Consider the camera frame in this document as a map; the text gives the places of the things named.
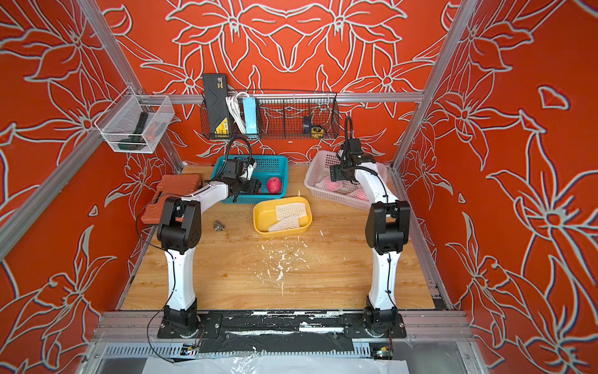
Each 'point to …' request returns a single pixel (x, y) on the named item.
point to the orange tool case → (170, 185)
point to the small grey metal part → (217, 226)
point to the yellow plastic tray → (265, 214)
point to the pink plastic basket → (318, 180)
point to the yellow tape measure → (317, 132)
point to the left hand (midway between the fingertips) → (253, 179)
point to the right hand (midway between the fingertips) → (338, 171)
